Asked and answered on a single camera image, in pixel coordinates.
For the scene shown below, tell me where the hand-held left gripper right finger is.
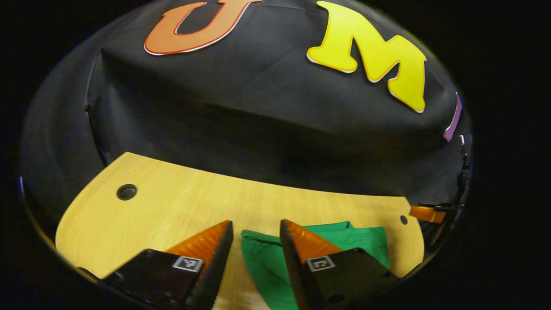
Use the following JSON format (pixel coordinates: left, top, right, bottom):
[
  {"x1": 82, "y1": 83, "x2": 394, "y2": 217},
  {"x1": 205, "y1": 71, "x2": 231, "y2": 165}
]
[{"x1": 279, "y1": 219, "x2": 400, "y2": 310}]

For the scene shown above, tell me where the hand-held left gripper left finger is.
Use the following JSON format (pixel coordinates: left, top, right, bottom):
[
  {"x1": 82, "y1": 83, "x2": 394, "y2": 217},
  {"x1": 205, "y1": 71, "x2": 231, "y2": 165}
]
[{"x1": 101, "y1": 220, "x2": 234, "y2": 310}]

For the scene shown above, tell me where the green T-shirt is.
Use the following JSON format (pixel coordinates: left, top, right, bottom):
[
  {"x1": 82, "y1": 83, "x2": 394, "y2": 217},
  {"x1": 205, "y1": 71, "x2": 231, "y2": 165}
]
[{"x1": 241, "y1": 221, "x2": 390, "y2": 310}]

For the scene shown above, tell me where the black backdrop cloth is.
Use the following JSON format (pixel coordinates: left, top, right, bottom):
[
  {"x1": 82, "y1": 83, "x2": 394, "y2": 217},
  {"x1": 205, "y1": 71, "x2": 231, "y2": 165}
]
[{"x1": 19, "y1": 0, "x2": 474, "y2": 235}]

